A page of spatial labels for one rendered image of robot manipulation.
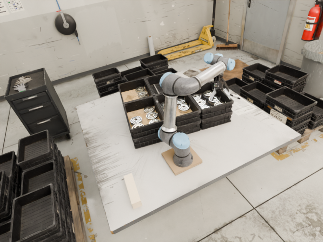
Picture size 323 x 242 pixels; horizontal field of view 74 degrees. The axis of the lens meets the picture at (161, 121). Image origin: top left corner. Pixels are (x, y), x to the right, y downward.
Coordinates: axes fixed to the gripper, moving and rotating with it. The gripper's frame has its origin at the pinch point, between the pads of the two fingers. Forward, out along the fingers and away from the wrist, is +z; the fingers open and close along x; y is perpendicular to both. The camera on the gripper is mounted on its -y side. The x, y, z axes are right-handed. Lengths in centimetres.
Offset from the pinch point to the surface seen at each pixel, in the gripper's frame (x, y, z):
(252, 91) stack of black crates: -19, -140, -29
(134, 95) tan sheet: -94, 1, -16
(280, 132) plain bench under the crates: 30, -45, 25
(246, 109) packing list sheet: 0, -55, 3
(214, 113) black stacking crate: -12.7, -13.7, 7.5
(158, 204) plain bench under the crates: -24, 47, 70
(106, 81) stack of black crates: -197, -38, -56
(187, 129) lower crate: -31.9, -1.7, 20.7
